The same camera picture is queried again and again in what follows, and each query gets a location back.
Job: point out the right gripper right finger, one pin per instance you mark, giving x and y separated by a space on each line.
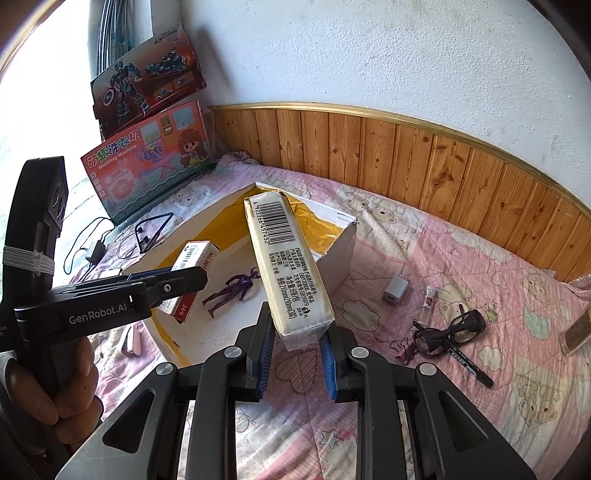
343 379

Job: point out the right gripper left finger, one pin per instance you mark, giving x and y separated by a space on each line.
261 350

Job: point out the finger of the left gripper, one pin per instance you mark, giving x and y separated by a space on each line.
165 283

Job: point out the white red staple box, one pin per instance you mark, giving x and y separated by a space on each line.
191 264

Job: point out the cream tissue pack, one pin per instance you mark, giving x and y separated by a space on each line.
299 303

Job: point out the purple toy figure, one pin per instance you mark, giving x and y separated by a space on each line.
237 286

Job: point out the grey usb charger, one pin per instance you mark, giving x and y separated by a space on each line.
395 290

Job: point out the small glass vial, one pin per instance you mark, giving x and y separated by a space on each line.
428 303

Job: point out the black marker pen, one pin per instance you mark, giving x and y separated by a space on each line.
467 363

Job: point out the black safety glasses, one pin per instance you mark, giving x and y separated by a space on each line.
431 342

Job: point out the person's left hand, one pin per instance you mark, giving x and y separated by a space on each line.
27 410

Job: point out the black neckband earphones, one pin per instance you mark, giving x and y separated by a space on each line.
148 230

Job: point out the pink stapler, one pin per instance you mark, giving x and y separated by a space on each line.
131 345

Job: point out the pink toy washing machine box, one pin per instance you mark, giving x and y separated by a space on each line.
142 162

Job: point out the pink quilted bedspread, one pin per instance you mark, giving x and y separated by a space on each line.
540 400

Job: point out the red robot toy box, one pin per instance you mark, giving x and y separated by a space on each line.
148 79

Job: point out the glass tea bottle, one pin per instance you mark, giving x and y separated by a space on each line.
576 335

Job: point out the black power adapter with cable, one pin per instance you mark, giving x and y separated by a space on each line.
87 243

